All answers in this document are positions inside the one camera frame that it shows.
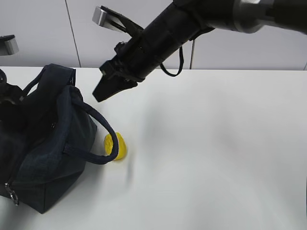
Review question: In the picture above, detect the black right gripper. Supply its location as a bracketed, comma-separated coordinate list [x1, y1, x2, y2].
[93, 42, 158, 102]

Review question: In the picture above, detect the yellow lemon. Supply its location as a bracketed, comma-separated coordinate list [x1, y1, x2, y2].
[104, 132, 128, 161]

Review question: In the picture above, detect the dark blue lunch bag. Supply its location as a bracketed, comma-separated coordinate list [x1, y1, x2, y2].
[0, 64, 119, 214]

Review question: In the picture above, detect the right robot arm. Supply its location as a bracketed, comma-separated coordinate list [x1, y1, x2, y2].
[93, 0, 307, 102]

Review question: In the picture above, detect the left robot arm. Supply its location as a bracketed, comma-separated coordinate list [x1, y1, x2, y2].
[0, 70, 26, 130]

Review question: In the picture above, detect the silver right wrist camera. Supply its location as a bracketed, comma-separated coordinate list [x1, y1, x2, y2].
[92, 6, 126, 32]

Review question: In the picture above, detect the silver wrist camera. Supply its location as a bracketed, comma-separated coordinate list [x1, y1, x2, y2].
[0, 34, 19, 56]
[92, 6, 126, 32]

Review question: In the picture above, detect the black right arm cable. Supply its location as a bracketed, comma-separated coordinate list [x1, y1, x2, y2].
[160, 39, 196, 78]

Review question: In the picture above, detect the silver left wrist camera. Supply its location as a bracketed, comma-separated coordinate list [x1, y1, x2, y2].
[0, 34, 19, 56]

